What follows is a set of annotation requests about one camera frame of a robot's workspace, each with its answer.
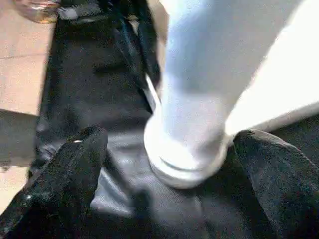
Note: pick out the colourful patterned floor item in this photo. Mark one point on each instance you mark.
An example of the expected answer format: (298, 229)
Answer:
(37, 10)

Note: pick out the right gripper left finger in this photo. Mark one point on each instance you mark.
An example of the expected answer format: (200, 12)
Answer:
(60, 184)

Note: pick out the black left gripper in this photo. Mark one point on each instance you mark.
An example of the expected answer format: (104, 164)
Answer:
(84, 10)

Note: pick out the white plastic table leg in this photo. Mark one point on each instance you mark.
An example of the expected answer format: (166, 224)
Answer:
(209, 74)

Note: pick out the white plastic table top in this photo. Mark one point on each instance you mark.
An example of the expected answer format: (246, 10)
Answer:
(289, 74)

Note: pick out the black work mat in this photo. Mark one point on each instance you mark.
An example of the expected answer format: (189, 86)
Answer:
(89, 89)

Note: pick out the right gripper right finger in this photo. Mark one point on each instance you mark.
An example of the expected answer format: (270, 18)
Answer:
(284, 184)

